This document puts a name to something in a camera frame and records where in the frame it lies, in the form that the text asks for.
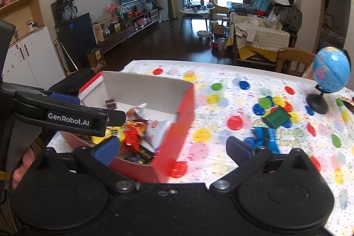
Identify dark television cabinet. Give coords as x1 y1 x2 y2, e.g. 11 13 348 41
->
96 8 164 54

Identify teal armchair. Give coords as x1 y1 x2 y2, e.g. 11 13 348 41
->
251 0 273 16

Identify brown paper bag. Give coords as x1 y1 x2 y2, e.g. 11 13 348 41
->
87 48 107 74

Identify black bag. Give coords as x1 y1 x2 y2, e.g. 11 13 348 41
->
48 67 98 96

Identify white cabinet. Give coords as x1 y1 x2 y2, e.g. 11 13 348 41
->
0 25 67 89

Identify dark green snack packet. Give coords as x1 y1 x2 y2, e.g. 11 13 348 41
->
340 96 354 108

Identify shiny orange snack packet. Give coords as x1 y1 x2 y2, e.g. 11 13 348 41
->
121 119 148 148

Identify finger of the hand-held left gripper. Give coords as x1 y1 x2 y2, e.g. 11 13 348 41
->
50 93 81 105
107 110 127 127

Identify white orange snack packet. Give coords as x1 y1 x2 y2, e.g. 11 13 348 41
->
144 119 170 149

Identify white red snack packet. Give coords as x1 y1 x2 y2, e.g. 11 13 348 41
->
127 103 148 121

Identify sofa with cream cover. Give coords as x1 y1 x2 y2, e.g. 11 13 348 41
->
225 10 298 65

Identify blue desk globe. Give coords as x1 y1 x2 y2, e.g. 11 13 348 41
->
306 46 352 115

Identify pile of clothes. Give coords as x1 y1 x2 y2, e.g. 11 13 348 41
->
267 0 303 31

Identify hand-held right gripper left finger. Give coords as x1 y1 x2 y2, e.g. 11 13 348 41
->
39 136 137 194

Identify black tea bar machine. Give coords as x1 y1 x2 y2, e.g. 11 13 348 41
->
50 0 98 71

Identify blue plastic toy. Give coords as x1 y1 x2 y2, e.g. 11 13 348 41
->
246 126 280 154

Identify yellow paper bag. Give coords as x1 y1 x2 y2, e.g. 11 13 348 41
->
92 21 105 43

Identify red black printed snack packet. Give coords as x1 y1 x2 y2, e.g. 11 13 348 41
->
123 146 156 165

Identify green flat box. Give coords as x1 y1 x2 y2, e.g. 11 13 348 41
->
262 107 291 128

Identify person's left hand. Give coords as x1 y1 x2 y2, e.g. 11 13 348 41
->
12 148 35 188

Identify wooden chair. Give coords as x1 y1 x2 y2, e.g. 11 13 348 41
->
275 47 317 78

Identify red pot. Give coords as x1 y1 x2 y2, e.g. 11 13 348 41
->
211 34 226 52

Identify small round stool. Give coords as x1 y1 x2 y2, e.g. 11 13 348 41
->
196 30 212 44

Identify round white coffee table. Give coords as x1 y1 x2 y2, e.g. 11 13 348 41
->
179 5 211 32

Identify red cardboard box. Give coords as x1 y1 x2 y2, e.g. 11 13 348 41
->
59 71 196 184

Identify wooden wall shelf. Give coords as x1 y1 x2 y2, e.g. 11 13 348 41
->
0 0 45 46

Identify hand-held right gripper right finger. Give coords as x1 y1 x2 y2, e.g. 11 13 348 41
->
210 136 321 194

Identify pink flower bouquet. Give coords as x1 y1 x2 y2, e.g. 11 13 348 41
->
106 3 117 22

